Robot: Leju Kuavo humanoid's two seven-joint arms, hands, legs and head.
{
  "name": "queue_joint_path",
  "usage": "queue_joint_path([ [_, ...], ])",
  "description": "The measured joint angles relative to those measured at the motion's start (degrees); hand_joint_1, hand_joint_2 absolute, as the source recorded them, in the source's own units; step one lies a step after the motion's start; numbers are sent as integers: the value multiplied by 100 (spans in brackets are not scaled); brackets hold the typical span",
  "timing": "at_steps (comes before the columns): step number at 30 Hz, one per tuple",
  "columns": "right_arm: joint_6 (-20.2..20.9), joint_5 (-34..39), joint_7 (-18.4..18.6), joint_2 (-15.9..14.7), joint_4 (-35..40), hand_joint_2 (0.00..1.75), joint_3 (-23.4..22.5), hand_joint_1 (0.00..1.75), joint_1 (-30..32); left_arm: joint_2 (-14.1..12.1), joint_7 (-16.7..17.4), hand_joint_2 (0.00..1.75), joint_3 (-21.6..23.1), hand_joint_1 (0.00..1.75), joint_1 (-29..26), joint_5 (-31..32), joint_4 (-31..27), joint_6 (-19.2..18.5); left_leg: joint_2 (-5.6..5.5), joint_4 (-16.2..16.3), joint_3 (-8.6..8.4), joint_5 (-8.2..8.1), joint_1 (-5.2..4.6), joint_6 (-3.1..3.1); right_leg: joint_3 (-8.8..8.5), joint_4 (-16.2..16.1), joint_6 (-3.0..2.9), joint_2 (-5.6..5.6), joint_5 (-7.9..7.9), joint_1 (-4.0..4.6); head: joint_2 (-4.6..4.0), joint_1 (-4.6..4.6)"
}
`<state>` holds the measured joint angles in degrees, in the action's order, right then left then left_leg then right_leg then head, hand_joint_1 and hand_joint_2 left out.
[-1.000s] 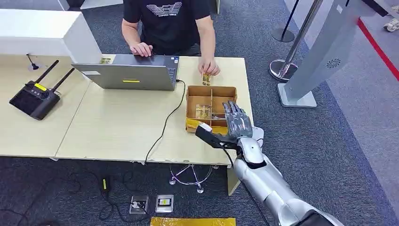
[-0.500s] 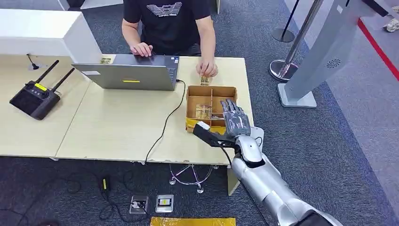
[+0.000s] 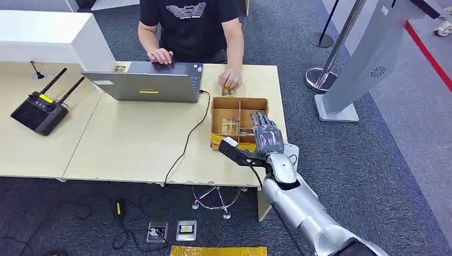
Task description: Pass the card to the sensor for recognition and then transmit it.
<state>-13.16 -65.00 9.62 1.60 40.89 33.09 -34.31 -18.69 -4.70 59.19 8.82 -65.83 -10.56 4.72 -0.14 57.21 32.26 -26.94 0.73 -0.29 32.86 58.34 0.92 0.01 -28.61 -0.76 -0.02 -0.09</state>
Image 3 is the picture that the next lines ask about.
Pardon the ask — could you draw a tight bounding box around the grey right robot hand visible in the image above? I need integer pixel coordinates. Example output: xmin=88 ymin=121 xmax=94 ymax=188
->
xmin=249 ymin=111 xmax=286 ymax=156

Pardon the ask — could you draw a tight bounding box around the pale wrist box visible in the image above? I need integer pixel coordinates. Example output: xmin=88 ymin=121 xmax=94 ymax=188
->
xmin=283 ymin=143 xmax=301 ymax=167

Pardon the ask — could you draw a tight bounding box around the wrapped card stack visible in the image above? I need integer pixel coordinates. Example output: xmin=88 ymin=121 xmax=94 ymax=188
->
xmin=221 ymin=118 xmax=241 ymax=137

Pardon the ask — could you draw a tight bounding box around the wooden card box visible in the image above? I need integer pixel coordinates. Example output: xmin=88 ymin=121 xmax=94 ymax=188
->
xmin=210 ymin=96 xmax=270 ymax=153

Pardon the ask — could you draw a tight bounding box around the person's left hand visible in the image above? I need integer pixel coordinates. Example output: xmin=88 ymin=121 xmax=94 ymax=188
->
xmin=217 ymin=68 xmax=244 ymax=91

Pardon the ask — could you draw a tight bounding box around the person's hand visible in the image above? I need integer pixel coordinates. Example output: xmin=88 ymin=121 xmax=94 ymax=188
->
xmin=147 ymin=47 xmax=175 ymax=66
xmin=217 ymin=68 xmax=244 ymax=91

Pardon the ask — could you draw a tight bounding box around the pale table leg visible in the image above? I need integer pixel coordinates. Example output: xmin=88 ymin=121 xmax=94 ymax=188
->
xmin=256 ymin=187 xmax=273 ymax=223

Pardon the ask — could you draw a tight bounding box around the chrome chair base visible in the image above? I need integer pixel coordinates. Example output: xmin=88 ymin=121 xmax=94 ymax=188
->
xmin=191 ymin=185 xmax=243 ymax=220

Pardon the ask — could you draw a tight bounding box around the closed steel floor socket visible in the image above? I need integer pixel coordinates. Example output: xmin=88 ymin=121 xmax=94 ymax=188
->
xmin=175 ymin=220 xmax=198 ymax=242

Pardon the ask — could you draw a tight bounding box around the silver kiosk stand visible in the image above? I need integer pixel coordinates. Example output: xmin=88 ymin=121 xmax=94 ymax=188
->
xmin=313 ymin=0 xmax=441 ymax=123

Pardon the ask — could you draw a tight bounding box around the person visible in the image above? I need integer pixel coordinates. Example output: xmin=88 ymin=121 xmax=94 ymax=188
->
xmin=138 ymin=0 xmax=245 ymax=91

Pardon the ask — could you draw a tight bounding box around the person's right hand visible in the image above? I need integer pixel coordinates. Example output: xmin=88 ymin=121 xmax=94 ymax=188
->
xmin=147 ymin=47 xmax=175 ymax=66

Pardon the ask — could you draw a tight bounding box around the grey laptop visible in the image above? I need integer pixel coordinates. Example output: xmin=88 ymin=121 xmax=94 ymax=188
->
xmin=80 ymin=61 xmax=205 ymax=104

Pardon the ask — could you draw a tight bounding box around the steel floor socket with plug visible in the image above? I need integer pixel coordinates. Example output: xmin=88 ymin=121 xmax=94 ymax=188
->
xmin=146 ymin=221 xmax=170 ymax=244

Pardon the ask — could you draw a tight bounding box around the red floor tape line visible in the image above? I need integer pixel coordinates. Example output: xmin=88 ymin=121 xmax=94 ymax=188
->
xmin=403 ymin=20 xmax=452 ymax=93

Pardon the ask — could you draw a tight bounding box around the pale shoe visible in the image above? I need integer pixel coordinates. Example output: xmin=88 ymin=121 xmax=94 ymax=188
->
xmin=433 ymin=20 xmax=452 ymax=38

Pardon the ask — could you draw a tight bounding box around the black remote controller with antennas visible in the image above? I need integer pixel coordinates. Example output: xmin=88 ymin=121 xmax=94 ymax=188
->
xmin=10 ymin=67 xmax=86 ymax=137

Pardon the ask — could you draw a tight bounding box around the small black desk stand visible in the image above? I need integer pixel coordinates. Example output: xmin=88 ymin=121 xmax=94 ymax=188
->
xmin=29 ymin=60 xmax=45 ymax=80

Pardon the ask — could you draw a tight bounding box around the white counter block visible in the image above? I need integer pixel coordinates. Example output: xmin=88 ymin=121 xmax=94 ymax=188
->
xmin=0 ymin=10 xmax=118 ymax=74

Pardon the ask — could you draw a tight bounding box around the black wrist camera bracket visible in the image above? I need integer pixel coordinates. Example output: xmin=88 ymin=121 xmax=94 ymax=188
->
xmin=217 ymin=137 xmax=266 ymax=167

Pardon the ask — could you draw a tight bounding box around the black laptop cable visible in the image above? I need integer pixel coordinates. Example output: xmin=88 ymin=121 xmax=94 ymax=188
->
xmin=163 ymin=90 xmax=212 ymax=187

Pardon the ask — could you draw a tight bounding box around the chrome stanchion post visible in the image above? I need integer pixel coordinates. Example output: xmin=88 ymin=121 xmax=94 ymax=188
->
xmin=305 ymin=0 xmax=367 ymax=94

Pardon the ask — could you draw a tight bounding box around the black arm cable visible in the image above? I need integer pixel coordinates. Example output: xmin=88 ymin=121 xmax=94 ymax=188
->
xmin=246 ymin=162 xmax=306 ymax=256

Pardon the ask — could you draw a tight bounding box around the black stanchion post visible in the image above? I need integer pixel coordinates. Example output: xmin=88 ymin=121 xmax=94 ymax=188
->
xmin=307 ymin=0 xmax=341 ymax=49

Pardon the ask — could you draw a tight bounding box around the black floor cable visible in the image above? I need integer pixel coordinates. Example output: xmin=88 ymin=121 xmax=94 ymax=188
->
xmin=111 ymin=212 xmax=170 ymax=254

